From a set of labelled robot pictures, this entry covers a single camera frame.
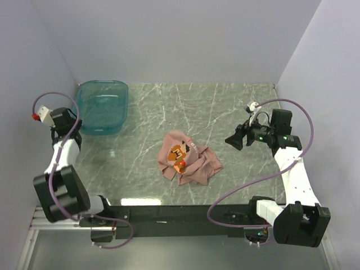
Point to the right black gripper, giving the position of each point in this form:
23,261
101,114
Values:
235,140

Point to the pink printed t shirt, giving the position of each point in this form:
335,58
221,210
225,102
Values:
180,157

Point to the teal plastic bin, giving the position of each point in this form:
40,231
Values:
103,106

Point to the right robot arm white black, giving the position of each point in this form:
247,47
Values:
302,221

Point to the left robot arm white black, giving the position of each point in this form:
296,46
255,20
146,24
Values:
60,180

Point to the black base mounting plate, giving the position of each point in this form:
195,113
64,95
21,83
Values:
175,220

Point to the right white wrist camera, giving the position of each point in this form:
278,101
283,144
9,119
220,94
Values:
252,108

